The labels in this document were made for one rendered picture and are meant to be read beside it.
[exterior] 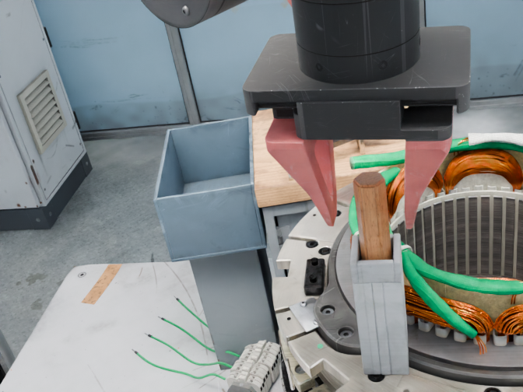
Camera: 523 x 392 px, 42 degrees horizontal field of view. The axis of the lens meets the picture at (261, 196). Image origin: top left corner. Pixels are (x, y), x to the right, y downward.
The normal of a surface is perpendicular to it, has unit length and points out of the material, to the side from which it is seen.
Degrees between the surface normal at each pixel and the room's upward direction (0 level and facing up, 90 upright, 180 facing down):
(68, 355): 0
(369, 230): 90
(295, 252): 0
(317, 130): 93
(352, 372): 0
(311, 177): 114
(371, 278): 90
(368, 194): 90
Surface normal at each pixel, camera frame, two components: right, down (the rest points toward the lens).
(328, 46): -0.51, 0.56
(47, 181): 0.97, -0.07
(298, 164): -0.17, 0.85
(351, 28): -0.20, 0.59
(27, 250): -0.17, -0.84
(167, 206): 0.03, 0.53
